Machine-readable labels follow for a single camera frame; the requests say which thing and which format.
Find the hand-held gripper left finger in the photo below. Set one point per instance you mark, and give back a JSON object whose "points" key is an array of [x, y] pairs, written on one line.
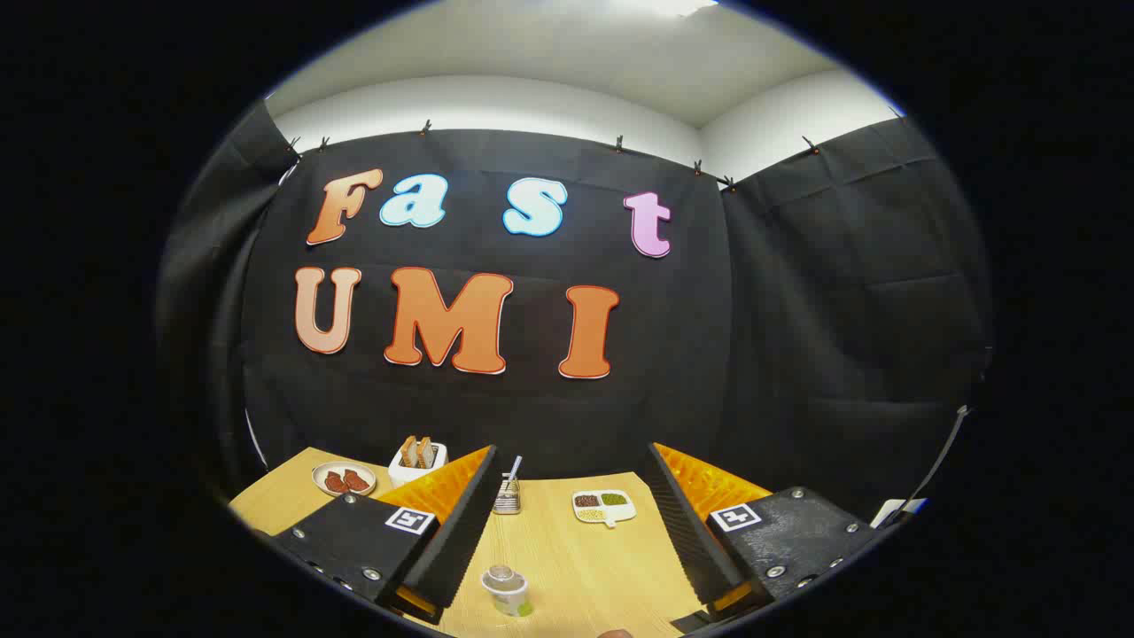
{"points": [[461, 540]]}

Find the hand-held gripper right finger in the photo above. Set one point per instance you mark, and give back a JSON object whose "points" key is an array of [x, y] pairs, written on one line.
{"points": [[700, 540]]}

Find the clear plastic juice bottle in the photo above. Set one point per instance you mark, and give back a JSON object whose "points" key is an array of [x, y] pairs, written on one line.
{"points": [[507, 592]]}

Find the metal mesh holder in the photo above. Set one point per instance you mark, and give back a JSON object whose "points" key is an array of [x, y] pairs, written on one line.
{"points": [[507, 499]]}

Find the white toaster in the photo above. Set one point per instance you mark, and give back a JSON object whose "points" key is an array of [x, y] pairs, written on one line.
{"points": [[409, 474]]}

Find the white divided dish with beans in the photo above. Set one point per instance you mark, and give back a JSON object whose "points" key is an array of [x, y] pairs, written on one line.
{"points": [[620, 509]]}

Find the striped straw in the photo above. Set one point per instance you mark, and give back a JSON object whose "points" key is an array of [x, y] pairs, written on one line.
{"points": [[514, 468]]}

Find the toasted bread slice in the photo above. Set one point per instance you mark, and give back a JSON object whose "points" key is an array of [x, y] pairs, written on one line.
{"points": [[426, 452], [409, 452]]}

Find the wooden table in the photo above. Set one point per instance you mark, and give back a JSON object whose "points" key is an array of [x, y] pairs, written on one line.
{"points": [[585, 567]]}

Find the red meat piece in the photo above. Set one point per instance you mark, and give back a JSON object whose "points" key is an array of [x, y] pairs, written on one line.
{"points": [[336, 483], [357, 479]]}

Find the round plate with meat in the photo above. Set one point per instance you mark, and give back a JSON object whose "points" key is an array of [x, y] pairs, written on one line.
{"points": [[321, 478]]}

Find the white flat board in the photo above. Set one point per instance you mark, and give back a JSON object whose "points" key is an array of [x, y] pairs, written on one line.
{"points": [[893, 510]]}

